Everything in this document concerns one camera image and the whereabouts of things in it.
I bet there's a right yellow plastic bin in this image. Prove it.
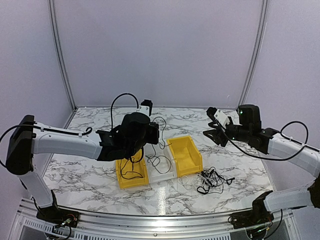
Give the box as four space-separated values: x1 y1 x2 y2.
166 135 203 178

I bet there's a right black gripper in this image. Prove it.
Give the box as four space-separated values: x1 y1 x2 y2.
203 121 252 147

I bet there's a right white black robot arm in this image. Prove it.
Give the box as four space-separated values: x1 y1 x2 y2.
203 104 320 224

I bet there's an arm black hose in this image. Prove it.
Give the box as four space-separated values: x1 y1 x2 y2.
0 93 140 168
219 121 310 161

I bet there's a yellow plastic bin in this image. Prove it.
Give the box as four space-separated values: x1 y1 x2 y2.
115 148 149 189
166 135 203 178

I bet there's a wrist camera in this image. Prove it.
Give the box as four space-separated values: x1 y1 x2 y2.
206 107 231 129
136 99 153 117

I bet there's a left aluminium corner post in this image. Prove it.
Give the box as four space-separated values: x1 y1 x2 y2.
47 0 77 111

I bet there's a black cable bundle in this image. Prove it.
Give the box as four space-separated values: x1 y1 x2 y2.
196 166 236 196

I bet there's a right arm black hose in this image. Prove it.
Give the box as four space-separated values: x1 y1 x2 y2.
219 121 310 161

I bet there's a right aluminium corner post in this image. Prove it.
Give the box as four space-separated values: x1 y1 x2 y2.
237 0 270 106

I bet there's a white thin cable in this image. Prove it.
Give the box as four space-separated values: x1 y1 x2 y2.
177 173 208 192

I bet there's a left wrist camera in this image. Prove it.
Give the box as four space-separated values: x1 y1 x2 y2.
136 99 153 117

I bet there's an aluminium corner post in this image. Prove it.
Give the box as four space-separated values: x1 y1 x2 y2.
47 0 77 111
237 0 270 106

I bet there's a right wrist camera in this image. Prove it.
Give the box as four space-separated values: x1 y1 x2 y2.
206 107 231 129

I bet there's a left yellow plastic bin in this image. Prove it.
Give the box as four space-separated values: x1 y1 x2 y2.
115 148 149 189

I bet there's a thin black cable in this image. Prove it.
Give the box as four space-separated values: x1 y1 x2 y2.
119 154 146 180
145 116 173 175

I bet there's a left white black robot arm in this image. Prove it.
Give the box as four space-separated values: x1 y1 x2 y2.
5 112 159 223

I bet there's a left arm black hose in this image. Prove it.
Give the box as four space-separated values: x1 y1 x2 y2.
0 93 140 168

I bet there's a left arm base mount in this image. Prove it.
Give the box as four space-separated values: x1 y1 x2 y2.
34 191 80 228

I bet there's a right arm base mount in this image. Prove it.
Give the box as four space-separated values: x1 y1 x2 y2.
227 190 274 229

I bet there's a white translucent plastic bin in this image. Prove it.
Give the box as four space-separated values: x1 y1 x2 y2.
144 144 177 184

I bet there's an aluminium front rail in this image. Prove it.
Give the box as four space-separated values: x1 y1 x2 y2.
8 201 301 240

